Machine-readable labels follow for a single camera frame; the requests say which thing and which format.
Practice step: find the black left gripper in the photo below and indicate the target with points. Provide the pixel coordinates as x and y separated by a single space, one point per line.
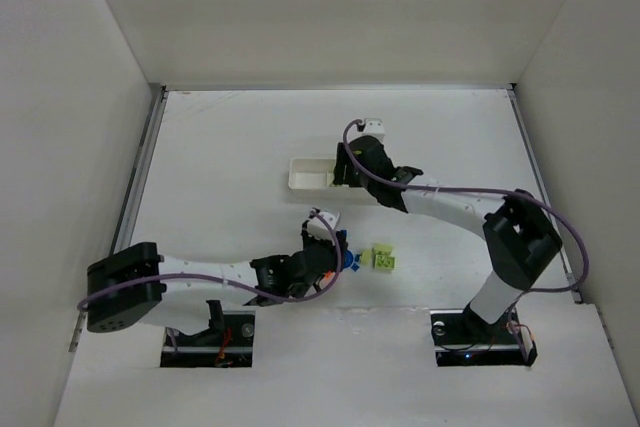
338 251

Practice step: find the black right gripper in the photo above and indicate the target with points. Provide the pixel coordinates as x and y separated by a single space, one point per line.
343 167

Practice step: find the blue round lego piece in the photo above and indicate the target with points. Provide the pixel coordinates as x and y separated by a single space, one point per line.
351 261

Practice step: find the small green lego brick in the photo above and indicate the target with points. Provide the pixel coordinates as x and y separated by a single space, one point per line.
368 255

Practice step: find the large green lego brick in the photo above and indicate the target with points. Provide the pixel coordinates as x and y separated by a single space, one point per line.
383 262

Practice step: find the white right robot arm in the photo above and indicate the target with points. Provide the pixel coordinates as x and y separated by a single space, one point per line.
520 240

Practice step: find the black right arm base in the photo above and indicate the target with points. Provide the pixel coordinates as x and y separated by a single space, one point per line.
460 341

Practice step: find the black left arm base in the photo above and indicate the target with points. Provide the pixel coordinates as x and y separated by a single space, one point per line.
226 342

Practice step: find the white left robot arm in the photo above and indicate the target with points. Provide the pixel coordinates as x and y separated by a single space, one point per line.
138 285

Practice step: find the white divided sorting tray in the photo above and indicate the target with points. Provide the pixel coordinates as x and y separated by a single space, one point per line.
313 178

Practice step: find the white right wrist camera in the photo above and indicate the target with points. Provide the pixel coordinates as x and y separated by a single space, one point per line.
373 127

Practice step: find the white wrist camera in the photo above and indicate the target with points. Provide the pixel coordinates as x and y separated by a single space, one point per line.
373 127
321 224

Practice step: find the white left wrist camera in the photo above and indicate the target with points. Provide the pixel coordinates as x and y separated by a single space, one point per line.
321 224

